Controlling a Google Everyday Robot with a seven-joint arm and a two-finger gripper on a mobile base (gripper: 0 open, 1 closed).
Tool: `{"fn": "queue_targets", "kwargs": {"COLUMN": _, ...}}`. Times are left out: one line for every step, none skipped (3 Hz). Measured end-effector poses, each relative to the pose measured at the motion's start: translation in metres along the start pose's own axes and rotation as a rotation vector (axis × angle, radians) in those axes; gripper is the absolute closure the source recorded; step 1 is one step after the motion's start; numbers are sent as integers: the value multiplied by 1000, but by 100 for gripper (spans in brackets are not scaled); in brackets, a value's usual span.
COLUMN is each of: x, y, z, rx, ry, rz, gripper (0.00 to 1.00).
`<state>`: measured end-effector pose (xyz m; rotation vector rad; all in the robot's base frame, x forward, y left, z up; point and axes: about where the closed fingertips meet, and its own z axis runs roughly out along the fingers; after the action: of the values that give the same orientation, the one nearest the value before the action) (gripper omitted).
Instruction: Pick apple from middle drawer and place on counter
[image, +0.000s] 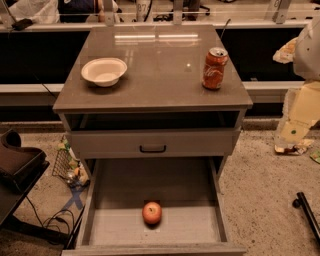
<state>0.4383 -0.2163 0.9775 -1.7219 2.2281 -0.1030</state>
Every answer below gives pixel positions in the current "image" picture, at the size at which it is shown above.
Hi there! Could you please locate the black metal leg with caster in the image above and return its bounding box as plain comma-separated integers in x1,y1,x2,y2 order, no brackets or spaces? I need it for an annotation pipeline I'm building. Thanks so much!
292,192,320,245

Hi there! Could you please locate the dark tray on stand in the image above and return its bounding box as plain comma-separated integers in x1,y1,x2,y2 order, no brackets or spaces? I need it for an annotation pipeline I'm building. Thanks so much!
0,130,49,225

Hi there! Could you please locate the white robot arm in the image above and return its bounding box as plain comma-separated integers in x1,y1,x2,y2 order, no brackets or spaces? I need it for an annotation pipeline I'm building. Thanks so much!
273,16,320,154

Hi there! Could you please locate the seated person in background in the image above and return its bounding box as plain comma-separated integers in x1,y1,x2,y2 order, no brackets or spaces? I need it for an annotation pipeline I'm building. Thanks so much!
58,0,105,23

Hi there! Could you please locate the black drawer handle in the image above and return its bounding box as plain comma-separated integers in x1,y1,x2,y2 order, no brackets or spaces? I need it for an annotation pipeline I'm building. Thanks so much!
139,145,167,154

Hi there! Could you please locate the grey drawer cabinet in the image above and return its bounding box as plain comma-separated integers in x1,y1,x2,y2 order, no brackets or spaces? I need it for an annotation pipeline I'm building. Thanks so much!
53,25,252,170

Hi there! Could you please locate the black cable on floor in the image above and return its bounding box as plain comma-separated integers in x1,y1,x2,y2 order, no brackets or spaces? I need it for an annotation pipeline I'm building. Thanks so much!
25,196,84,249

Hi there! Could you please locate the green packet on floor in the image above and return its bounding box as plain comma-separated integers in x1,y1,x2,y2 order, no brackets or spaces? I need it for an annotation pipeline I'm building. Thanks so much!
310,150,320,164

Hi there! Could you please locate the white paper bowl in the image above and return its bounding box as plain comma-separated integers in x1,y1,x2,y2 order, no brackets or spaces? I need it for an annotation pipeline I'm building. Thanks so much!
81,58,127,87

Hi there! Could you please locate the red apple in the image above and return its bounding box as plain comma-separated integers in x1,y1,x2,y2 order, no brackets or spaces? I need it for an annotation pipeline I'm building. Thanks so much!
142,202,162,225

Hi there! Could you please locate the crumpled snack wrapper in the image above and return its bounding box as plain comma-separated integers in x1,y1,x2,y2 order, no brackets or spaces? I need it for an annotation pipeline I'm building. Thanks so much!
274,139,313,155

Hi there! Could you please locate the open middle drawer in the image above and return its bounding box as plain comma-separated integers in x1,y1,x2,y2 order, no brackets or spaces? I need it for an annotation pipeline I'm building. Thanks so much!
62,157,246,256

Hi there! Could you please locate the closed top drawer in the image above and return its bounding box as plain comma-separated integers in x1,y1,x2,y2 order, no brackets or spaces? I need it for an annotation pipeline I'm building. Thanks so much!
66,128,240,159

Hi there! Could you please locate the wire basket with items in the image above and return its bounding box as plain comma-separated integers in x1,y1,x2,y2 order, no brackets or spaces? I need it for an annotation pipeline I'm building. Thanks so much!
52,137,90,187

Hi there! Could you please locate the orange soda can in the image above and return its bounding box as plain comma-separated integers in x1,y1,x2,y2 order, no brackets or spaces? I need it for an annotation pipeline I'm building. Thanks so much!
202,47,229,90

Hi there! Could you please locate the white plastic bag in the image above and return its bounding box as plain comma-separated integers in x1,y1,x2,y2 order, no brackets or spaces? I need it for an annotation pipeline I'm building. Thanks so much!
9,0,60,24

